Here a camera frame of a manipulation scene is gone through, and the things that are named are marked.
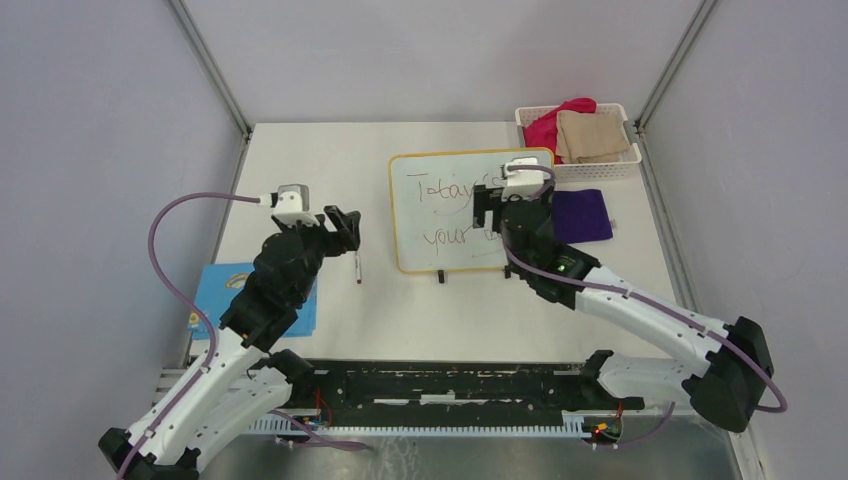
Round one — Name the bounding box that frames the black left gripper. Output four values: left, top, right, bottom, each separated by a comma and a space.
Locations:
273, 204, 361, 303

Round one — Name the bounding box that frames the red capped whiteboard marker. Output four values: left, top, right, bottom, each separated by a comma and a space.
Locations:
354, 251, 363, 285

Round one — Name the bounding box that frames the yellow framed whiteboard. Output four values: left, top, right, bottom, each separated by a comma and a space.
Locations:
388, 147, 554, 274

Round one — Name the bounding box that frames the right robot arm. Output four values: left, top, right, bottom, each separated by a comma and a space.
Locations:
472, 186, 787, 433

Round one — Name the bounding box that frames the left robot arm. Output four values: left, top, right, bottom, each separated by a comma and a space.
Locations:
98, 205, 361, 479

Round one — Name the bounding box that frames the white perforated basket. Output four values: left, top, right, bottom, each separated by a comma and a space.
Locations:
514, 103, 643, 183

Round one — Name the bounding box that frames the red cloth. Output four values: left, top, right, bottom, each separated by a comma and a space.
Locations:
523, 97, 597, 165

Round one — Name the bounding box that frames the purple cloth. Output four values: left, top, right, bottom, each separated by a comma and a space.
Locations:
551, 189, 613, 244

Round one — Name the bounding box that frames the beige cloth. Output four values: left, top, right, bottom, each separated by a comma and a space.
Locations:
555, 110, 631, 164

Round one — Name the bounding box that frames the blue patterned cloth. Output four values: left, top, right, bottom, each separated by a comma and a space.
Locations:
194, 263, 318, 338

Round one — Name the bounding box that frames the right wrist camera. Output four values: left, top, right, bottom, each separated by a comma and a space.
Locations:
501, 157, 555, 202

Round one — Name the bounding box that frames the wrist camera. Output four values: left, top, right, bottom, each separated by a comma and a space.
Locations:
501, 157, 555, 202
259, 183, 319, 228

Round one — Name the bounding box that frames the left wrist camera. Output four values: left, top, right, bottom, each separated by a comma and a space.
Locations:
259, 183, 319, 228

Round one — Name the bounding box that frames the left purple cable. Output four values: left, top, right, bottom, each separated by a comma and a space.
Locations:
115, 192, 372, 480

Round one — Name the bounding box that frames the purple cable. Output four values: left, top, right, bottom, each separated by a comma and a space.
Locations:
115, 192, 372, 480
503, 164, 790, 450

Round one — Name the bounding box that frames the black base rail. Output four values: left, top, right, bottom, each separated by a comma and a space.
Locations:
284, 359, 645, 427

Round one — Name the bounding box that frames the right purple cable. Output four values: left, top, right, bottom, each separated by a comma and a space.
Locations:
503, 164, 790, 450

